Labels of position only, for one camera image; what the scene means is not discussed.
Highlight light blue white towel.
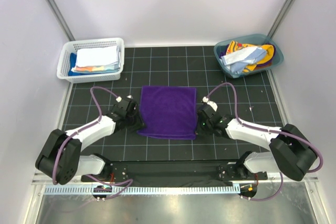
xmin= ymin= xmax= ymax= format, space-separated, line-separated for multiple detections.
xmin=220 ymin=46 xmax=267 ymax=74

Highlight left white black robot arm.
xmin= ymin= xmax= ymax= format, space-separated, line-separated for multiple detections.
xmin=35 ymin=95 xmax=145 ymax=185

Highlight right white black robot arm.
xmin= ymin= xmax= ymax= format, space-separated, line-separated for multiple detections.
xmin=196 ymin=101 xmax=318 ymax=181

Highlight orange patterned folded towel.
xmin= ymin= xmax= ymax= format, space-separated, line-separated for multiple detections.
xmin=71 ymin=65 xmax=120 ymax=74

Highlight light blue folded towel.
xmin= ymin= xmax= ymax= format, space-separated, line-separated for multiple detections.
xmin=76 ymin=46 xmax=120 ymax=67

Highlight teal plastic bin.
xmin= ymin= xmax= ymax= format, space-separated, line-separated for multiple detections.
xmin=214 ymin=34 xmax=284 ymax=78

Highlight yellow purple patterned towel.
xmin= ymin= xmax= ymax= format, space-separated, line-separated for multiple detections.
xmin=219 ymin=40 xmax=276 ymax=74

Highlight white plastic basket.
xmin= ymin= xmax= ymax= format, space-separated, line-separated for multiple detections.
xmin=57 ymin=38 xmax=124 ymax=83

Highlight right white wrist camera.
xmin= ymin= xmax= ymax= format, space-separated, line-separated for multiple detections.
xmin=207 ymin=101 xmax=218 ymax=112

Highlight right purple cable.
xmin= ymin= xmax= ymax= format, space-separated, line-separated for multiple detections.
xmin=202 ymin=82 xmax=324 ymax=200

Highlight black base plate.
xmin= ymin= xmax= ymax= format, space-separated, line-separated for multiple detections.
xmin=81 ymin=159 xmax=268 ymax=183

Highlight white slotted cable duct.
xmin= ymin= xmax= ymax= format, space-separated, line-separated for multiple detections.
xmin=44 ymin=184 xmax=240 ymax=195

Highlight aluminium rail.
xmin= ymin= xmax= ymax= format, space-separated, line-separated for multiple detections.
xmin=33 ymin=161 xmax=320 ymax=185

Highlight right aluminium frame post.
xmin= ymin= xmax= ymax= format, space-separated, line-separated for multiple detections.
xmin=267 ymin=0 xmax=295 ymax=38

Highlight aluminium frame post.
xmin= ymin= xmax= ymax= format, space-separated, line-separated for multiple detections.
xmin=267 ymin=0 xmax=295 ymax=38
xmin=46 ymin=0 xmax=75 ymax=41

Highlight left aluminium frame post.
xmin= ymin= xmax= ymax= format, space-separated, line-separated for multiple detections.
xmin=46 ymin=0 xmax=75 ymax=41

